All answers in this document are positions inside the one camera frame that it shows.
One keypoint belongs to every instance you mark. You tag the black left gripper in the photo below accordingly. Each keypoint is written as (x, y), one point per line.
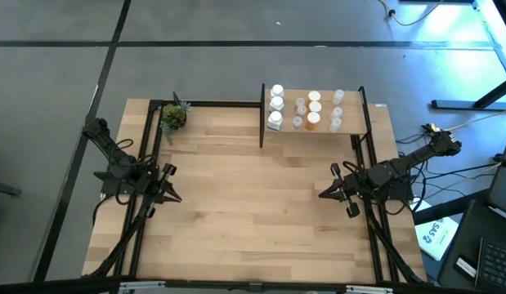
(158, 188)

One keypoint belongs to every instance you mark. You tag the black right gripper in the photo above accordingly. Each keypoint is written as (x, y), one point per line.
(355, 185)

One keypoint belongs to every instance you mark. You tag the orange pill bottle white cap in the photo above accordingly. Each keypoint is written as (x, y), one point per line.
(315, 107)
(313, 119)
(314, 96)

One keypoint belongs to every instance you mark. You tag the white Melatonin supplement bottle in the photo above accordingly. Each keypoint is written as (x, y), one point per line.
(277, 90)
(276, 104)
(275, 120)

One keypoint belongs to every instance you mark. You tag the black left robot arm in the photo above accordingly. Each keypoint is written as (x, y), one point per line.
(122, 167)

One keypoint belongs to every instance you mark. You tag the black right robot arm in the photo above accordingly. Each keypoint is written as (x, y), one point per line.
(399, 171)

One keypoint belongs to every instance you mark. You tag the wooden shelf with black posts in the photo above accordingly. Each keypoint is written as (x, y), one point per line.
(350, 122)

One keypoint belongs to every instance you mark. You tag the potted green succulent plant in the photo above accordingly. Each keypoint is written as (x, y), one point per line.
(173, 116)

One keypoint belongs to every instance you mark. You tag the black desk leg bar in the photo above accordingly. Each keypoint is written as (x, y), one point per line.
(440, 210)

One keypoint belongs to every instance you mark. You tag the white printed paper sheet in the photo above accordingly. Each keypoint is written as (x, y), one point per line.
(436, 237)

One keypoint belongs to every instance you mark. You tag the dark grey side desk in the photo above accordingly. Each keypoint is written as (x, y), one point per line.
(469, 228)

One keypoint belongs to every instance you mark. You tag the black device with white label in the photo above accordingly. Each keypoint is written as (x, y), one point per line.
(465, 266)

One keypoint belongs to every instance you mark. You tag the black desk foot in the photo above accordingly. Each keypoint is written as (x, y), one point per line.
(461, 105)

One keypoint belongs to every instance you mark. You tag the dark laptop screen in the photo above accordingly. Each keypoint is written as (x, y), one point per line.
(504, 188)

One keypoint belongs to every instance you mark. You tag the black chair foot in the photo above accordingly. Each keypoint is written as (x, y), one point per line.
(3, 188)

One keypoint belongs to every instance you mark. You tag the black laptop keyboard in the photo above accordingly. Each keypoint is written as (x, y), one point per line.
(498, 265)

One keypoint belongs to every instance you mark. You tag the silver metal bracket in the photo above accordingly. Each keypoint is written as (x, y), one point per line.
(367, 290)
(140, 286)

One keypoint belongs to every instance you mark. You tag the black aluminium table frame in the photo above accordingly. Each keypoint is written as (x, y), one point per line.
(203, 103)

